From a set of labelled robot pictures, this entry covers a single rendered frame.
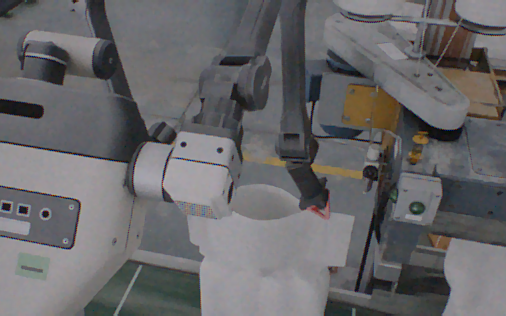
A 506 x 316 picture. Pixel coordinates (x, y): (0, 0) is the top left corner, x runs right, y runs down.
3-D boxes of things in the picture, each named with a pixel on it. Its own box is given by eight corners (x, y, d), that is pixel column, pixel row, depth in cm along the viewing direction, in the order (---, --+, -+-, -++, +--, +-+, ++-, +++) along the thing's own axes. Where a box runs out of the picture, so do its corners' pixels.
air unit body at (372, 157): (356, 199, 130) (366, 152, 121) (358, 187, 134) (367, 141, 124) (374, 202, 130) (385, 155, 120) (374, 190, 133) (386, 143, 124)
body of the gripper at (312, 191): (328, 181, 132) (317, 160, 128) (324, 207, 124) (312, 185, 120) (306, 186, 134) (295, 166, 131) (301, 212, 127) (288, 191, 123)
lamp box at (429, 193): (392, 220, 100) (401, 186, 94) (392, 204, 103) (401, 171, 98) (431, 226, 99) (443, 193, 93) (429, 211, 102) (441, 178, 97)
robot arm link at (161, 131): (112, 138, 129) (132, 134, 123) (136, 108, 135) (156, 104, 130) (141, 169, 135) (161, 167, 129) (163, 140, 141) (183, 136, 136)
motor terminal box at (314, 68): (305, 111, 140) (308, 75, 133) (295, 93, 148) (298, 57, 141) (332, 109, 141) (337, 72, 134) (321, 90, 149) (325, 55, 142)
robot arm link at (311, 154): (273, 142, 120) (307, 144, 116) (286, 115, 128) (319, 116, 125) (281, 179, 127) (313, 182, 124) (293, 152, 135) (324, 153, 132)
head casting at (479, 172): (377, 260, 114) (404, 158, 96) (379, 190, 133) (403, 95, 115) (517, 286, 110) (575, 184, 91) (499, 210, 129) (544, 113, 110)
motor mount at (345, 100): (315, 126, 141) (321, 75, 131) (318, 114, 146) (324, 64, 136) (418, 141, 137) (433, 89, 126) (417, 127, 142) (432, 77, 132)
